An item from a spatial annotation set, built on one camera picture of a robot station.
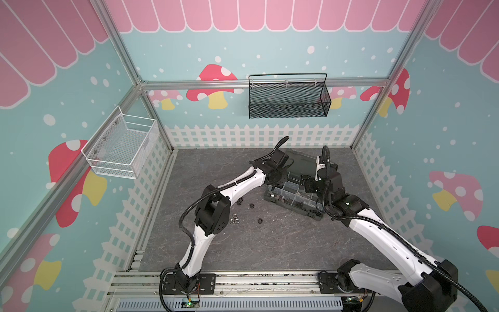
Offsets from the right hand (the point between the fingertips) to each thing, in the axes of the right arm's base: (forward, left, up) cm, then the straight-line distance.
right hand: (310, 173), depth 78 cm
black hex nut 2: (-1, +25, -24) cm, 34 cm away
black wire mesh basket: (+78, -2, -14) cm, 80 cm away
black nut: (+1, +31, -23) cm, 38 cm away
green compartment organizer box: (+3, +6, -21) cm, 22 cm away
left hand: (+7, +9, -13) cm, 18 cm away
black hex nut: (-9, +21, -24) cm, 33 cm away
